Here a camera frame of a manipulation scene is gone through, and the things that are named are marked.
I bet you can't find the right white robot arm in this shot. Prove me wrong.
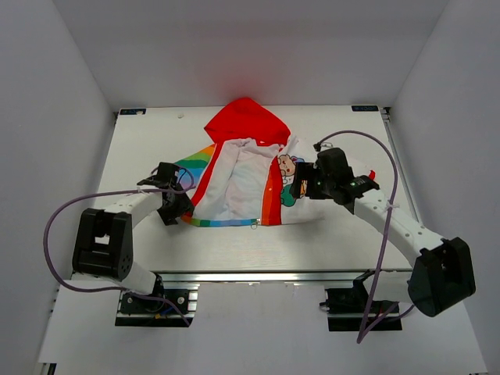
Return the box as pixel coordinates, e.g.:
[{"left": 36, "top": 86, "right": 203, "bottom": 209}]
[{"left": 291, "top": 148, "right": 477, "bottom": 317}]

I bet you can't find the aluminium table front rail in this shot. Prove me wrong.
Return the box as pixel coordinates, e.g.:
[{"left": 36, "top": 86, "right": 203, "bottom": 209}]
[{"left": 72, "top": 269, "right": 411, "bottom": 285}]

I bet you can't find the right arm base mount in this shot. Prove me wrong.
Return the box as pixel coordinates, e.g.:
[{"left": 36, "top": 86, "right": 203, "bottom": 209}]
[{"left": 319, "top": 270, "right": 402, "bottom": 333}]

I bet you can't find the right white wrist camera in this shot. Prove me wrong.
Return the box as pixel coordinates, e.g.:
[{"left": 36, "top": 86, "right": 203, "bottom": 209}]
[{"left": 313, "top": 142, "right": 333, "bottom": 152}]

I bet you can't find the blue corner label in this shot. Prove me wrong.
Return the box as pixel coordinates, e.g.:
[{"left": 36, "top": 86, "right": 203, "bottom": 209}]
[
  {"left": 119, "top": 108, "right": 146, "bottom": 116},
  {"left": 351, "top": 105, "right": 379, "bottom": 112}
]

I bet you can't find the right blue corner label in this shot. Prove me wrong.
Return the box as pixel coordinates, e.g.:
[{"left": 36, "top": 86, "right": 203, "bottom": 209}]
[{"left": 351, "top": 105, "right": 379, "bottom": 112}]

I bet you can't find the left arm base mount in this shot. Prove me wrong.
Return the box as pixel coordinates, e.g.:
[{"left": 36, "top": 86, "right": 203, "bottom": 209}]
[{"left": 115, "top": 284, "right": 198, "bottom": 328}]

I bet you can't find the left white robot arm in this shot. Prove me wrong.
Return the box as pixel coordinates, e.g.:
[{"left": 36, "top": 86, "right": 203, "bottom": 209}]
[{"left": 72, "top": 162, "right": 195, "bottom": 312}]

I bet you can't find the red white rainbow kids jacket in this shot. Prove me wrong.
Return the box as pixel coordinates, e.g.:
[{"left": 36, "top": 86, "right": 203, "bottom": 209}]
[{"left": 171, "top": 97, "right": 378, "bottom": 230}]

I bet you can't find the left blue corner label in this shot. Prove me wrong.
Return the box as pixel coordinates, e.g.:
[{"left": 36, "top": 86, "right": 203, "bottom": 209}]
[{"left": 119, "top": 108, "right": 146, "bottom": 116}]

